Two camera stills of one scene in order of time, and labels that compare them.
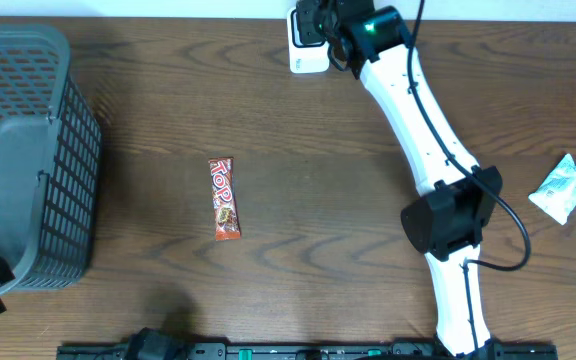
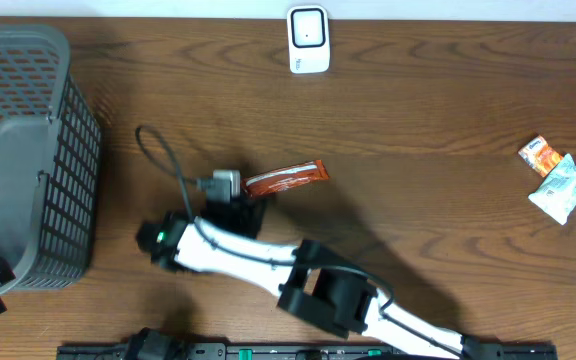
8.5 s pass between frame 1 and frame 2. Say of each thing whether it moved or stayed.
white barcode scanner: stayed
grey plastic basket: stayed
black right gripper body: moved
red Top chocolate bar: moved
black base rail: stayed
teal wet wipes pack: stayed
